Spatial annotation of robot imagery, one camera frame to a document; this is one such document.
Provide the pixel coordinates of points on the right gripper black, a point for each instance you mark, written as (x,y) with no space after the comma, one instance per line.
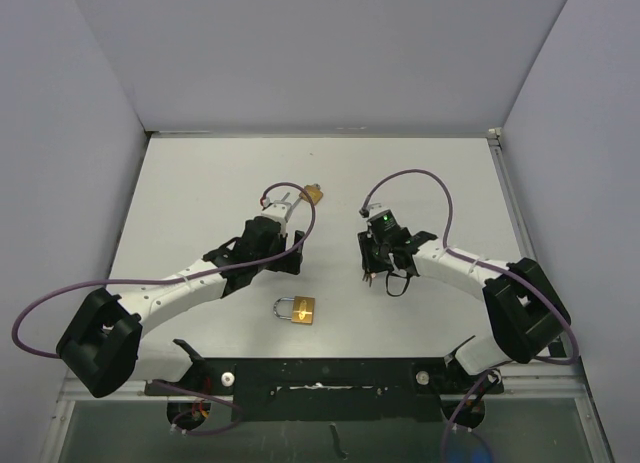
(367,239)

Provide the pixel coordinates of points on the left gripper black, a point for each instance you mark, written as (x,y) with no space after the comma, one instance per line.
(286,263)

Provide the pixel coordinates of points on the brass padlock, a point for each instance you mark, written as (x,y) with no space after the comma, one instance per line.
(311,194)
(302,309)

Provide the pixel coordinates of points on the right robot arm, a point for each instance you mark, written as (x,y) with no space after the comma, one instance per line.
(524,311)

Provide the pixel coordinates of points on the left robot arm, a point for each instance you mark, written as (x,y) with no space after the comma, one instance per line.
(102,344)

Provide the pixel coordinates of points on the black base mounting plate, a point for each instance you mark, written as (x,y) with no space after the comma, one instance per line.
(328,390)

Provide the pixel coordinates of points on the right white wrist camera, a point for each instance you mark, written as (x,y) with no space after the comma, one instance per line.
(371,210)

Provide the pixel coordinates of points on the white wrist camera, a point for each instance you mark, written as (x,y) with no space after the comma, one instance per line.
(371,210)
(279,211)

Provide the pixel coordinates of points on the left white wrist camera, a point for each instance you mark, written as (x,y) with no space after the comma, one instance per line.
(279,211)

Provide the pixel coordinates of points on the aluminium right rail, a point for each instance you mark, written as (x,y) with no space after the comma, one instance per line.
(560,346)

